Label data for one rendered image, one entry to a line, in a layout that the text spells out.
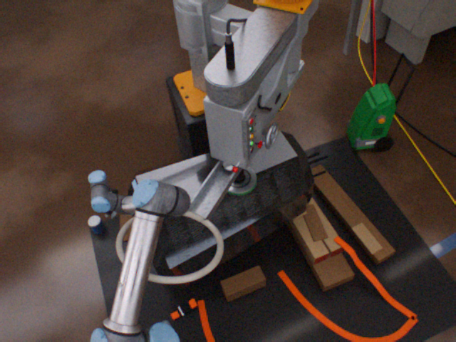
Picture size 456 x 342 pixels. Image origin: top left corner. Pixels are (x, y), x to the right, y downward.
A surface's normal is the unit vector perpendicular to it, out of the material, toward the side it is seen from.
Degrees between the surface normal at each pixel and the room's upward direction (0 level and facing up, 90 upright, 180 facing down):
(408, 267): 0
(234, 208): 45
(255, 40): 0
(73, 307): 0
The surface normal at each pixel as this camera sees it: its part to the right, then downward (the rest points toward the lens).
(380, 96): -0.60, -0.44
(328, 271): -0.06, -0.61
